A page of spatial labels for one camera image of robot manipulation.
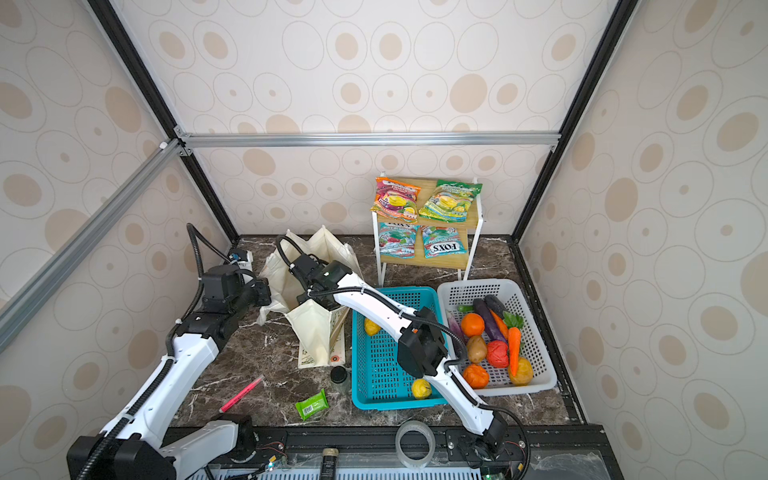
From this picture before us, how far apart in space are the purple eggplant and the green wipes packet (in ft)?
1.70

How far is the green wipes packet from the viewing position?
79 cm

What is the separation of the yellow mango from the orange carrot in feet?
0.04

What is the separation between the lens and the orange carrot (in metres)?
0.83
